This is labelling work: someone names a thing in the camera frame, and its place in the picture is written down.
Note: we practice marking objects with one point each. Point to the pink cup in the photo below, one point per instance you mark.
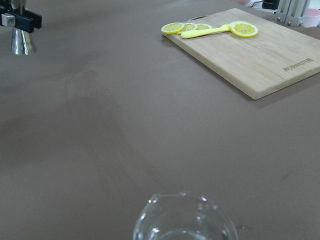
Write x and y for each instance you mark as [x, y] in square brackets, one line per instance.
[311, 18]

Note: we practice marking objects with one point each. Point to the lemon slice on knife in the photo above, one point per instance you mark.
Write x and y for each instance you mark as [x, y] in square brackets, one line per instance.
[243, 29]

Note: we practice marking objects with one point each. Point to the lemon slice inner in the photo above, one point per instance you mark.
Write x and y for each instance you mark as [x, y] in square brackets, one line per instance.
[203, 26]

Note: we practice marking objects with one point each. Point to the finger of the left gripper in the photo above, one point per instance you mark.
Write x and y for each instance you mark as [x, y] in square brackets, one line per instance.
[26, 20]

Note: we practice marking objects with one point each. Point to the steel jigger measuring cup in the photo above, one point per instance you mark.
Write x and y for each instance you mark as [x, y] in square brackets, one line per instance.
[22, 42]

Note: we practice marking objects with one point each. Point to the aluminium frame post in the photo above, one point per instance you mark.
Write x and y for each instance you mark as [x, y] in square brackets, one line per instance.
[292, 12]

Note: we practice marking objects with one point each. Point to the lemon slice middle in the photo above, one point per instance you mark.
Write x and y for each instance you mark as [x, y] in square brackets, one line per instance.
[189, 26]

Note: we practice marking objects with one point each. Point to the wooden cutting board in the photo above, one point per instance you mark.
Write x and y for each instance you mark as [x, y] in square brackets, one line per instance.
[275, 58]

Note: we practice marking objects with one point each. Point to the small glass cup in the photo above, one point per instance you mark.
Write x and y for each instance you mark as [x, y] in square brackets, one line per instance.
[183, 216]

